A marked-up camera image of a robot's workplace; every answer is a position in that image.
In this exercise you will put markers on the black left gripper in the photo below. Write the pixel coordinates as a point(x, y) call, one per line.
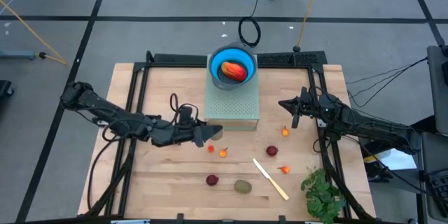
point(189, 133)

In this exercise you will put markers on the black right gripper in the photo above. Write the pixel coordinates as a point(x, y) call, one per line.
point(315, 106)

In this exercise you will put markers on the pear-shaped red-orange pepper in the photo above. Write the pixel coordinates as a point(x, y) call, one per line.
point(210, 148)

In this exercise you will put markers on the round yellow-orange pepper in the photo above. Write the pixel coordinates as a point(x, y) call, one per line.
point(223, 153)

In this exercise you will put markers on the small orange stemmed pepper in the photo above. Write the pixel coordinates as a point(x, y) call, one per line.
point(285, 169)
point(285, 132)

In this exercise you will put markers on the red orange mango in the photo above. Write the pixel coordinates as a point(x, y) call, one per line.
point(234, 71)

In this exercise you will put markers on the blue collapsible bowl grey rim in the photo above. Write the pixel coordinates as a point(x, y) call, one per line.
point(215, 59)

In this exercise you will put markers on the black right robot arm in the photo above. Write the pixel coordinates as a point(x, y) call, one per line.
point(378, 126)

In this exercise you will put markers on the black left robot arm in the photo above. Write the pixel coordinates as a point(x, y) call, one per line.
point(115, 115)

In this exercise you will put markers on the green perforated metal shelf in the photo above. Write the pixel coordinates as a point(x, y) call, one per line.
point(232, 106)

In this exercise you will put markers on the green leafy potted plant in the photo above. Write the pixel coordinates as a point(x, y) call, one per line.
point(322, 196)

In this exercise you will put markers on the white sheet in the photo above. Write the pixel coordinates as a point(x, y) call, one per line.
point(399, 159)

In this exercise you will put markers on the grey cabinet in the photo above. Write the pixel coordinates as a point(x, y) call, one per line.
point(437, 87)

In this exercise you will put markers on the black keyboard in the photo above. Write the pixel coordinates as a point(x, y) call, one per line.
point(439, 183)

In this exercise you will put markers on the grey metal stand foot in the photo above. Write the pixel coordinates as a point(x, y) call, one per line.
point(15, 54)

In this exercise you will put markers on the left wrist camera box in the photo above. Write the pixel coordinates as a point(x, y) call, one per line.
point(185, 113)

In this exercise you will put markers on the black aluminium rig frame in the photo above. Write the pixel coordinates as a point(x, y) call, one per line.
point(168, 65)

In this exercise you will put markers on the black table edge bracket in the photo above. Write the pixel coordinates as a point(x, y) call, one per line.
point(282, 219)
point(180, 218)

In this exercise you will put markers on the silver corner bracket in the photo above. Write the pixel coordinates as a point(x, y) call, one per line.
point(129, 222)

